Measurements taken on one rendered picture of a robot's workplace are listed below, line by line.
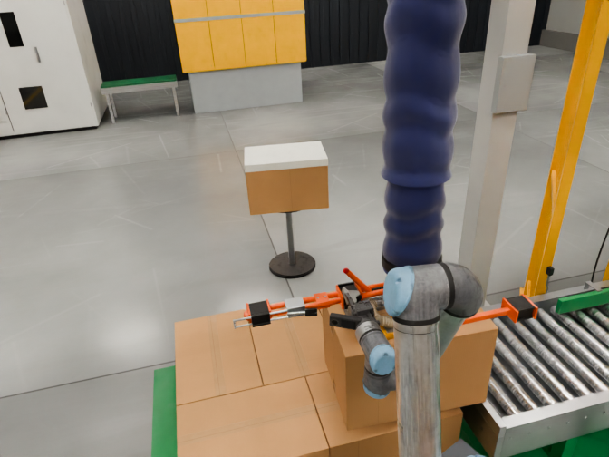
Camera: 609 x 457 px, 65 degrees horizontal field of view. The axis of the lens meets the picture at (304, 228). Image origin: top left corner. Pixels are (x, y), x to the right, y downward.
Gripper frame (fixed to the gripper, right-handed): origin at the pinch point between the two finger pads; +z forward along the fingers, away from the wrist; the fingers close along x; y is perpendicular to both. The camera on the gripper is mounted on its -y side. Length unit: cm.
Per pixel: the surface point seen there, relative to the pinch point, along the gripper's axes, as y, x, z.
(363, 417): 2, -46, -20
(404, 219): 20.3, 33.6, -6.8
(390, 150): 16, 58, -2
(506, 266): 187, -116, 136
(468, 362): 44, -26, -22
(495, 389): 67, -58, -14
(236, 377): -44, -59, 28
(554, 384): 94, -58, -18
